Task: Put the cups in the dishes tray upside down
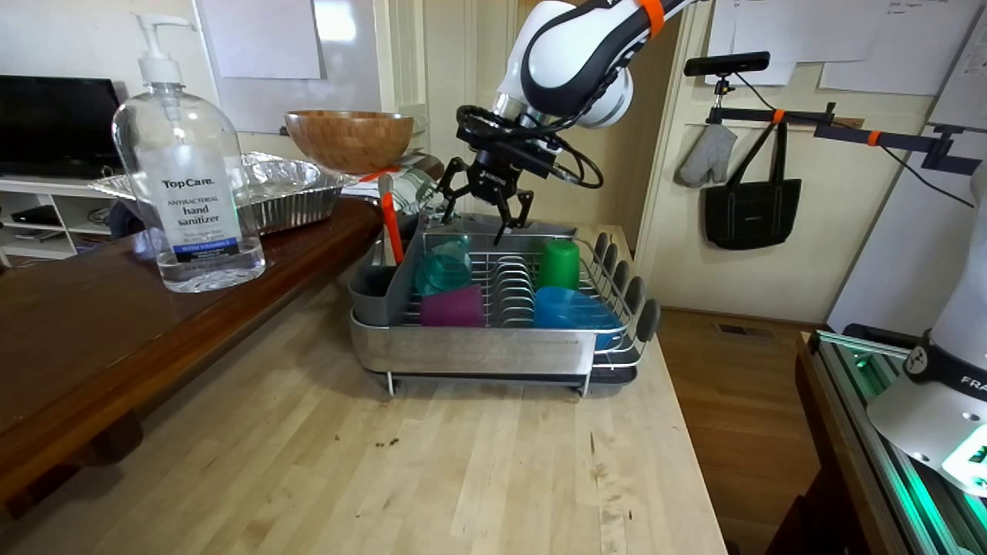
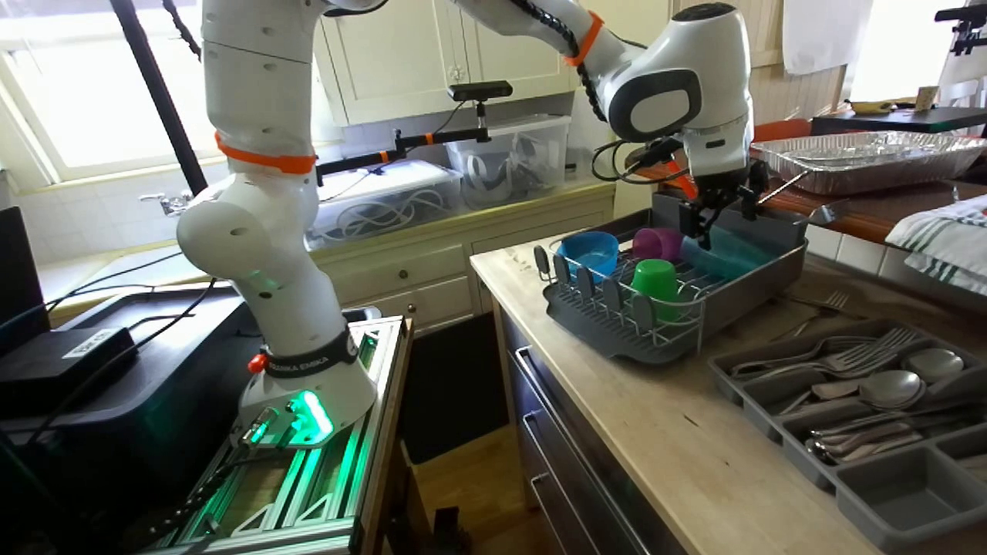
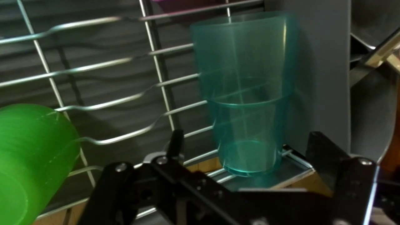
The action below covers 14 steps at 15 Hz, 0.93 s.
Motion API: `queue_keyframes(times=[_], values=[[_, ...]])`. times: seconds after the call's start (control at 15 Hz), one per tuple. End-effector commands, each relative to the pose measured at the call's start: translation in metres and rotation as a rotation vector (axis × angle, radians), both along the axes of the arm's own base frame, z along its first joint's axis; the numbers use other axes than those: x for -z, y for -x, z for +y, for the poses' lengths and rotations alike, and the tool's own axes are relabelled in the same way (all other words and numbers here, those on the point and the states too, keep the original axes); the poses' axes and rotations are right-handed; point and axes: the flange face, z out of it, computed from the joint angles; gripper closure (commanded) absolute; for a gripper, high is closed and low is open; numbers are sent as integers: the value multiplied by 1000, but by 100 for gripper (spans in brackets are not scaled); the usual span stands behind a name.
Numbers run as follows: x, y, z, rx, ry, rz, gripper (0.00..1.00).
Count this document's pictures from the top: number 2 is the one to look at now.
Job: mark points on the black flat box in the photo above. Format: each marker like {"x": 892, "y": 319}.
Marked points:
{"x": 63, "y": 371}

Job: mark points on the silver fork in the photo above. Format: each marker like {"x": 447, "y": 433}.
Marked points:
{"x": 865, "y": 355}

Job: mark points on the kitchen island drawer front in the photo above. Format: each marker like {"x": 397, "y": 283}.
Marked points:
{"x": 576, "y": 462}

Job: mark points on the black camera boom with clamps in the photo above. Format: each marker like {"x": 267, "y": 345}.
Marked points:
{"x": 401, "y": 146}

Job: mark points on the black tripod pole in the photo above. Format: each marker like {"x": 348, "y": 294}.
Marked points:
{"x": 159, "y": 95}

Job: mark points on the purple plastic cup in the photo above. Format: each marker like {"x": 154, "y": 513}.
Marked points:
{"x": 654, "y": 246}

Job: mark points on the white hanging cloth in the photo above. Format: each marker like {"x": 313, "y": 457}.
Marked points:
{"x": 821, "y": 36}

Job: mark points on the large silver spoon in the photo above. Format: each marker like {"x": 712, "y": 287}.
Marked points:
{"x": 892, "y": 388}

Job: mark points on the aluminium robot pedestal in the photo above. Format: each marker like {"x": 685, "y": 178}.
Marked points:
{"x": 309, "y": 494}

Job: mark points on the thin metal utensil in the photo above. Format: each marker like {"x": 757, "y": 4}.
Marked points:
{"x": 786, "y": 186}

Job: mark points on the clear plastic storage bin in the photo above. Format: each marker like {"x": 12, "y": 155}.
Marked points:
{"x": 513, "y": 159}

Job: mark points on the black flat board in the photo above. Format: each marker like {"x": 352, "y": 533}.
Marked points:
{"x": 894, "y": 119}

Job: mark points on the silver table knife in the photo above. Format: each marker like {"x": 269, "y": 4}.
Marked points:
{"x": 859, "y": 426}
{"x": 875, "y": 448}

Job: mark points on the aluminium foil tray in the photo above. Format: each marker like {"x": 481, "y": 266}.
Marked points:
{"x": 875, "y": 159}

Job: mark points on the black monitor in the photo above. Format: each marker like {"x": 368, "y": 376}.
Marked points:
{"x": 18, "y": 278}

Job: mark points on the green plastic cup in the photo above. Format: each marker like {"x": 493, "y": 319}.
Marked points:
{"x": 654, "y": 278}

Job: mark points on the blue plastic cup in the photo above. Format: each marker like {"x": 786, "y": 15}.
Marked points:
{"x": 588, "y": 252}

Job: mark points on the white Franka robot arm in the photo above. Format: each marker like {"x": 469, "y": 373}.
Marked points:
{"x": 267, "y": 236}

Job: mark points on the metal slotted spatula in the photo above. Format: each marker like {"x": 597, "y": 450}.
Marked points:
{"x": 819, "y": 215}

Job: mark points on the grey cutlery organiser tray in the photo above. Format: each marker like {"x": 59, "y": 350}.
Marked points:
{"x": 905, "y": 505}

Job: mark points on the white striped towel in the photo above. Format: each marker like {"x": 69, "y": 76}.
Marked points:
{"x": 946, "y": 249}

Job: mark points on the small silver spoon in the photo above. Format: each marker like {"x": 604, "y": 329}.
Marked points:
{"x": 933, "y": 366}

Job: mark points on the white drawer cabinet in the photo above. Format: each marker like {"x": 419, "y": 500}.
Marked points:
{"x": 433, "y": 272}

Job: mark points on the orange silicone spatula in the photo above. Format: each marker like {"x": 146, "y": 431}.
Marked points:
{"x": 679, "y": 182}

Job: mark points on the grey steel dish rack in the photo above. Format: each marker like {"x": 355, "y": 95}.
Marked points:
{"x": 742, "y": 294}

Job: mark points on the black camera on stand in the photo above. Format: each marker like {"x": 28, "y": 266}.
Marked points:
{"x": 964, "y": 27}

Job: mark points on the white wall cupboard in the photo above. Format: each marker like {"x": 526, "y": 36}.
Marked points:
{"x": 411, "y": 64}

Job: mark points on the black stereo camera bar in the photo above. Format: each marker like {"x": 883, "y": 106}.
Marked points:
{"x": 480, "y": 90}

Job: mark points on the brown wooden raised counter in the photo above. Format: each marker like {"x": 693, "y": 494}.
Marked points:
{"x": 875, "y": 212}

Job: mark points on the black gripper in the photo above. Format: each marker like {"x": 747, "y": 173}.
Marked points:
{"x": 711, "y": 186}

